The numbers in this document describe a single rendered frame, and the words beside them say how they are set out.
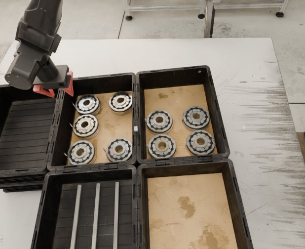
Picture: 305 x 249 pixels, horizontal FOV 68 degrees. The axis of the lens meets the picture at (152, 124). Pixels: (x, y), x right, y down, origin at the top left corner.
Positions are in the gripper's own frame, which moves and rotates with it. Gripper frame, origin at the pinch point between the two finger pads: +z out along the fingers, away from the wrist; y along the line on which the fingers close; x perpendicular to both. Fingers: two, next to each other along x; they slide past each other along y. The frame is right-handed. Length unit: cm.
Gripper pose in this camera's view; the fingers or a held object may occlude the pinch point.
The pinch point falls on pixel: (62, 94)
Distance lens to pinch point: 77.6
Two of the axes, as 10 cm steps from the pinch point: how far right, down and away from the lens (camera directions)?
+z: 0.8, 4.9, 8.7
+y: 10.0, -0.6, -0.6
